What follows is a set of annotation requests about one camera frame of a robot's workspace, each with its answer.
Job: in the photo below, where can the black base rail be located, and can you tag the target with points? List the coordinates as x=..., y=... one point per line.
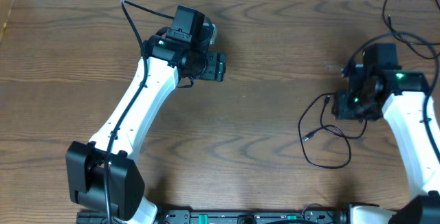
x=188, y=217

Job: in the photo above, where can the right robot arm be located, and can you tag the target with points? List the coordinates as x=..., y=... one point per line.
x=379, y=88

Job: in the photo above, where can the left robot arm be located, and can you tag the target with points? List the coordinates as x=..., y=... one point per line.
x=102, y=174

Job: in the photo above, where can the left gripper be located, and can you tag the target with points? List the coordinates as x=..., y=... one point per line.
x=213, y=66

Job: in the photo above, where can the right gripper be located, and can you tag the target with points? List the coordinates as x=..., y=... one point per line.
x=344, y=105

